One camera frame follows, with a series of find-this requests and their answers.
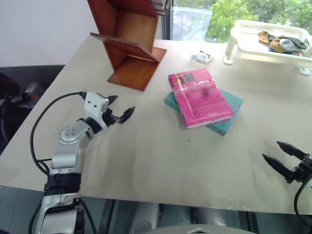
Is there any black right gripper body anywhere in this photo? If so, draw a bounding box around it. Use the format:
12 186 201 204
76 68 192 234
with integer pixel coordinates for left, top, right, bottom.
292 154 312 184

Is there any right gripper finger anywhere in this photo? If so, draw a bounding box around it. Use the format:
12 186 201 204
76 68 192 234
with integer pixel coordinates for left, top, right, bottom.
262 153 297 184
276 140 308 161

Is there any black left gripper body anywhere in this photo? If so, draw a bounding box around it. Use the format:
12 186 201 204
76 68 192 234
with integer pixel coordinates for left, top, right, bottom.
101 108 118 128

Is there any wooden book stand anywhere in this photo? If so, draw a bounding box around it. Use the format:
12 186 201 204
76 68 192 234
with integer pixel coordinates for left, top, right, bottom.
87 0 168 92

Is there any pink book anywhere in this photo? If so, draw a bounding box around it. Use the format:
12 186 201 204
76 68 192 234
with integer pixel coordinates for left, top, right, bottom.
168 69 235 130

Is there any teal book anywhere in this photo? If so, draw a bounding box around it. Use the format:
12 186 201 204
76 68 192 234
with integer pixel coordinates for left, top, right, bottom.
164 88 245 137

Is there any grey box with red mark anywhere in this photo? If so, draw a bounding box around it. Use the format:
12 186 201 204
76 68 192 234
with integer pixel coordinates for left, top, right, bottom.
24 82 46 101

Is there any small wrapped packet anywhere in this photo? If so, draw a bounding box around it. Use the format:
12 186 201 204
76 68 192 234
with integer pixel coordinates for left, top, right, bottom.
191 50 214 65

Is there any black furniture beside table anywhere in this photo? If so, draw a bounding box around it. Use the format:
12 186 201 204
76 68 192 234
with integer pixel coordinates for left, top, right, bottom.
0 64 66 156

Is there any orange sock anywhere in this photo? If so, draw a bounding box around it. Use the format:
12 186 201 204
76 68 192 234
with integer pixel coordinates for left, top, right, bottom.
269 39 288 53

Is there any grey blue sock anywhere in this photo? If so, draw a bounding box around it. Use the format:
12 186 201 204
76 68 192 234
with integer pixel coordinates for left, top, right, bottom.
279 38 301 55

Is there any grey rounded leg shape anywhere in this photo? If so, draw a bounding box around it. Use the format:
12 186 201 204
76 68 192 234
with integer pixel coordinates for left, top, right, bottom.
128 201 160 234

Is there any white plastic rack basket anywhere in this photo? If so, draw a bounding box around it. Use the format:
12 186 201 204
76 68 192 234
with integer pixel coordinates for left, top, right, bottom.
223 19 312 76

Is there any brown sock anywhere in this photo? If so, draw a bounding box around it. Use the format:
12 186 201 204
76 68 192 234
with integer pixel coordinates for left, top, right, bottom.
258 31 276 45

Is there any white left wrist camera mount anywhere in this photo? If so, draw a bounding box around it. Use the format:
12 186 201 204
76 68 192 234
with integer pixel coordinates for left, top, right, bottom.
84 92 110 122

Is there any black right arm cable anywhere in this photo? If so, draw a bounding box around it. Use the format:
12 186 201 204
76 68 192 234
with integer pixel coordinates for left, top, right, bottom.
293 179 312 220

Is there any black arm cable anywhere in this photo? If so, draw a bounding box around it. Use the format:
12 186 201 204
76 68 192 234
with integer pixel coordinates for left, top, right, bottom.
29 91 87 176
293 179 312 220

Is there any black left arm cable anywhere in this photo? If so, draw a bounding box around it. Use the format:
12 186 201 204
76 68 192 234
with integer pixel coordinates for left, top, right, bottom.
29 91 87 176

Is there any dark window frame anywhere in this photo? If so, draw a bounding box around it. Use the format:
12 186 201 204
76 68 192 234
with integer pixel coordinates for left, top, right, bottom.
159 0 175 41

